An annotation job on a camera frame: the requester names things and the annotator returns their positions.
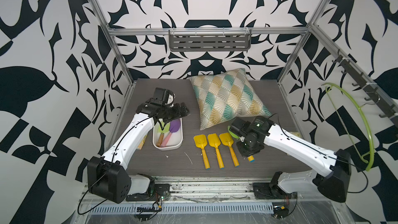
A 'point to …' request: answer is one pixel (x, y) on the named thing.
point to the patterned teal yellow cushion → (221, 96)
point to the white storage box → (175, 140)
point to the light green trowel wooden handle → (166, 129)
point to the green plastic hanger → (327, 88)
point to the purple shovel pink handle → (174, 126)
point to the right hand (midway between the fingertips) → (245, 151)
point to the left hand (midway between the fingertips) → (181, 111)
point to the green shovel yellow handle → (250, 158)
